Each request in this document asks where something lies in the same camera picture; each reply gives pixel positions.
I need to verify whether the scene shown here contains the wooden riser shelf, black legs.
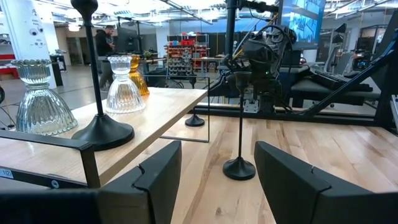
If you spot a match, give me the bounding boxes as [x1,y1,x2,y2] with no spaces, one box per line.
[0,74,211,190]

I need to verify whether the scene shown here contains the tall black metal candlestick holder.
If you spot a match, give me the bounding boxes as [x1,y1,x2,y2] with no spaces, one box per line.
[222,71,257,181]
[70,0,136,152]
[184,113,206,128]

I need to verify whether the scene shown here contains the large monitor showing camera views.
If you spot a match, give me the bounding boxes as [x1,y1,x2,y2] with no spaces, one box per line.
[277,0,326,50]

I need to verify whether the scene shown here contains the clear ribbed glass candle holder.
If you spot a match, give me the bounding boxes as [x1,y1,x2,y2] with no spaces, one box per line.
[104,55,146,114]
[11,58,78,136]

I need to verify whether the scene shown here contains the black padded bench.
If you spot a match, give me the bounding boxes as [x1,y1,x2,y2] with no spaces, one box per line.
[290,70,382,108]

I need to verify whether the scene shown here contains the person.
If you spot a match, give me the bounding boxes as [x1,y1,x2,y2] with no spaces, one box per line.
[94,24,116,91]

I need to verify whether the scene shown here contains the white metal bracket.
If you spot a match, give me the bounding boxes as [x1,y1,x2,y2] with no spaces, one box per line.
[243,98,259,113]

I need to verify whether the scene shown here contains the amber ribbed glass candle holder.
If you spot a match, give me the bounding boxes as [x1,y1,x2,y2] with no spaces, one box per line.
[129,54,150,96]

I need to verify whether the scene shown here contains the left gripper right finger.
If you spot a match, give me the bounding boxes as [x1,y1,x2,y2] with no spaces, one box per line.
[254,141,398,224]

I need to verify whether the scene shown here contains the dark computer monitor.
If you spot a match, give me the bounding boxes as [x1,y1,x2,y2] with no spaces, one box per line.
[116,26,141,54]

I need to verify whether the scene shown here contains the red parts storage rack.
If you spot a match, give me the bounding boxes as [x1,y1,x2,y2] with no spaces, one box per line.
[164,39,210,75]

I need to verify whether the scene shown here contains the white pillar with wall devices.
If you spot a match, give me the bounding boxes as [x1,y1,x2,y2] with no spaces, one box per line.
[0,0,60,90]

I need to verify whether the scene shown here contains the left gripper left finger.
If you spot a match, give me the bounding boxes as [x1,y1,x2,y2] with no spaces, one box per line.
[0,139,182,224]

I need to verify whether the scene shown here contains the black station frame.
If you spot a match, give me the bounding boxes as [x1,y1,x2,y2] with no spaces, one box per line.
[188,30,398,131]

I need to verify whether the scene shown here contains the black monitor pole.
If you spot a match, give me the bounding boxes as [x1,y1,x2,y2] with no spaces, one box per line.
[224,0,279,58]

